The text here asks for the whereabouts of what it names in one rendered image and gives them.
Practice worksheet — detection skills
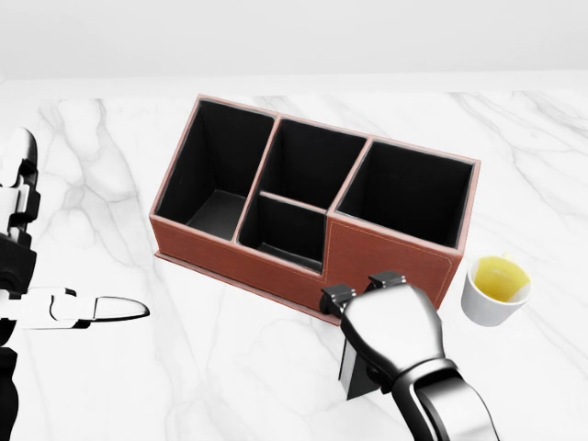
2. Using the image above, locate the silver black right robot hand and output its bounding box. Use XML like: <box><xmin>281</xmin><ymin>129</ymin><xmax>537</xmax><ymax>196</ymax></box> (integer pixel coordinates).
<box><xmin>320</xmin><ymin>270</ymin><xmax>459</xmax><ymax>395</ymax></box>

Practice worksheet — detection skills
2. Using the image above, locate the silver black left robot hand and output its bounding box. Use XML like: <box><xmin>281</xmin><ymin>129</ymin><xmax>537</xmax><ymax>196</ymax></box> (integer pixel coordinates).
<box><xmin>0</xmin><ymin>127</ymin><xmax>152</xmax><ymax>346</ymax></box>

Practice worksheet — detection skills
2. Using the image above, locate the red-brown desk caddy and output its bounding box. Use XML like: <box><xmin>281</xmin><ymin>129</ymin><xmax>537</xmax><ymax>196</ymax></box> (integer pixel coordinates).
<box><xmin>149</xmin><ymin>94</ymin><xmax>482</xmax><ymax>326</ymax></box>

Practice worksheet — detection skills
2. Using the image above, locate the white cup yellow inside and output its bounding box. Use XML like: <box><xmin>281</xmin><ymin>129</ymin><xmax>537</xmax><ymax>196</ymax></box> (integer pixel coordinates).
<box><xmin>460</xmin><ymin>251</ymin><xmax>533</xmax><ymax>328</ymax></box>

